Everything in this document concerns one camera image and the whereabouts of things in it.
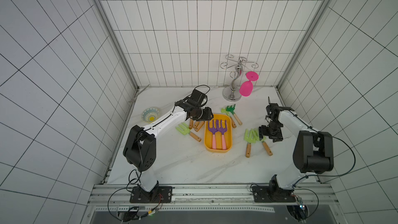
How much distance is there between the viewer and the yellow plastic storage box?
2.87 ft

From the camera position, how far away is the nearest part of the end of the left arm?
0.63 metres

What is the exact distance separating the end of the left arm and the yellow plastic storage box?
0.55ft
